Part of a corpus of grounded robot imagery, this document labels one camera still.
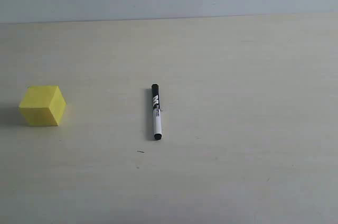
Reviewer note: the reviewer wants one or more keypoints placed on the black and white whiteboard marker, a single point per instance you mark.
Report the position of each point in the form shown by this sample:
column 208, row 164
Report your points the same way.
column 157, row 126

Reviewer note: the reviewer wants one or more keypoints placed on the yellow foam cube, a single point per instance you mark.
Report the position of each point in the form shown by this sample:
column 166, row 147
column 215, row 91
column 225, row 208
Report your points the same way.
column 43, row 105

